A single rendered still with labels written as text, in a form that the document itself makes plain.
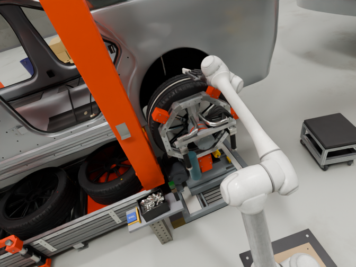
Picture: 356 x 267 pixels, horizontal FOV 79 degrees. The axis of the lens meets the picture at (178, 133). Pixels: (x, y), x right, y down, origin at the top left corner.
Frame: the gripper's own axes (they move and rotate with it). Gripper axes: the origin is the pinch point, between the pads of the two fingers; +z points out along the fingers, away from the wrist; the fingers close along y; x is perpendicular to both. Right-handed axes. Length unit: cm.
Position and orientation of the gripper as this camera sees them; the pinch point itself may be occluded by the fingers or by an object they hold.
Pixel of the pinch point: (186, 71)
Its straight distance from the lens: 147.5
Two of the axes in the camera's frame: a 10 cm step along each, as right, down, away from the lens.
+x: -1.4, -7.8, -6.2
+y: 7.2, -5.0, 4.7
